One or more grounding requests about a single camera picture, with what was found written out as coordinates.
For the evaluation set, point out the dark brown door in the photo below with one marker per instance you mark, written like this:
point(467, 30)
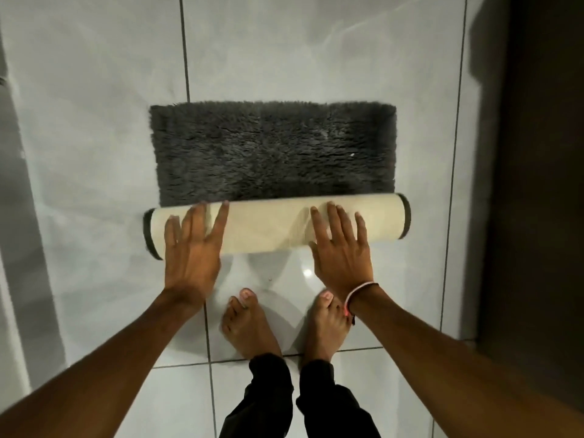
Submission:
point(538, 177)

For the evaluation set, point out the person's right hand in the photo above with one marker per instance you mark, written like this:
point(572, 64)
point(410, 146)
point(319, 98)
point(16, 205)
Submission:
point(342, 264)

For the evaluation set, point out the person's left little finger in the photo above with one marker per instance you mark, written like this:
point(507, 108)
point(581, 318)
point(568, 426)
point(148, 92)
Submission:
point(170, 234)

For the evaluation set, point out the person's right little finger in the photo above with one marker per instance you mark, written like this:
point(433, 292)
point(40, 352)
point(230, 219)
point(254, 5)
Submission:
point(362, 230)

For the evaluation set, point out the person's right thumb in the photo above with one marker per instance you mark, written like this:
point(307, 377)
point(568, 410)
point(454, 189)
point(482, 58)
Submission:
point(315, 257)

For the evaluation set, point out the person's left forearm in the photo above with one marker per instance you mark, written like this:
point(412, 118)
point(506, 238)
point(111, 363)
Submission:
point(105, 364)

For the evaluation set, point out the grey shaggy bath mat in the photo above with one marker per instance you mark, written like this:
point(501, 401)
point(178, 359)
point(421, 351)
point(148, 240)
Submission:
point(273, 150)

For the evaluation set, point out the person's left foot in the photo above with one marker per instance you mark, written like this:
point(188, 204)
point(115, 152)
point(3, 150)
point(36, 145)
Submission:
point(248, 326)

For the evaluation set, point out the pink thread wristband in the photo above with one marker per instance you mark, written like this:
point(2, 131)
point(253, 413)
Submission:
point(358, 290)

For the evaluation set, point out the person's foot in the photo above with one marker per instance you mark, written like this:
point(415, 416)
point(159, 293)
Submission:
point(248, 326)
point(325, 330)

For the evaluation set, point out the person's left hand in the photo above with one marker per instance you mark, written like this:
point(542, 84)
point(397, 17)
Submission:
point(191, 264)

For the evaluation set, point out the person's right middle finger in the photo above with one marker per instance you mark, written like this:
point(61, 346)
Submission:
point(334, 221)

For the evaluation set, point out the person's right foot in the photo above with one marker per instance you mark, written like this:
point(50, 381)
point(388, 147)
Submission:
point(325, 330)

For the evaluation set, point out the black trousers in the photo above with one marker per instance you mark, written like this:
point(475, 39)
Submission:
point(269, 396)

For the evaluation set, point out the person's right forearm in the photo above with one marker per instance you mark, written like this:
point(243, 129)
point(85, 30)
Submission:
point(447, 369)

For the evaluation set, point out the person's left middle finger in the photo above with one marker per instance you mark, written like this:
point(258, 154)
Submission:
point(200, 223)

